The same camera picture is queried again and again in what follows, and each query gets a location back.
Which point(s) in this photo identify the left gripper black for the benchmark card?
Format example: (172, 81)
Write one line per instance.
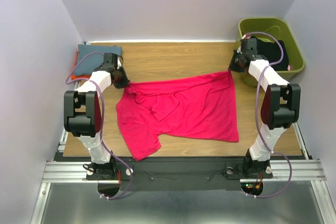
(125, 81)

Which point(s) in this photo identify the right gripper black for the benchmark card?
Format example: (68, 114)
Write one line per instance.
(232, 66)

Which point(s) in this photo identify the pink red t shirt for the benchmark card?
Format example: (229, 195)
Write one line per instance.
(201, 107)

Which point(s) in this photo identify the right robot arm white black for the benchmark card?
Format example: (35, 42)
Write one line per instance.
(279, 109)

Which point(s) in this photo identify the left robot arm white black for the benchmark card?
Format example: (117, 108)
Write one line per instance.
(84, 114)

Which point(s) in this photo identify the folded blue grey t shirt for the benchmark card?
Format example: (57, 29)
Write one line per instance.
(94, 60)

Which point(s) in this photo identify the black t shirt in bin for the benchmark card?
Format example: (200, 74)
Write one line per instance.
(273, 53)

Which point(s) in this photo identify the folded orange t shirt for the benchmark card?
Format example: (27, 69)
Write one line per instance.
(73, 76)

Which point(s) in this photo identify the olive green plastic bin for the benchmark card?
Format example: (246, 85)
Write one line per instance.
(292, 62)

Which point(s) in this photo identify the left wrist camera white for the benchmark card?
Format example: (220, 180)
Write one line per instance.
(119, 62)

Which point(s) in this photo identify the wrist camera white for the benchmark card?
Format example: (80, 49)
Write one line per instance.
(238, 43)
(119, 62)

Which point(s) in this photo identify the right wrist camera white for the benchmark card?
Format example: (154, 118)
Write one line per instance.
(238, 43)

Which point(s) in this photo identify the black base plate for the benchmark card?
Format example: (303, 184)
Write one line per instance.
(176, 174)

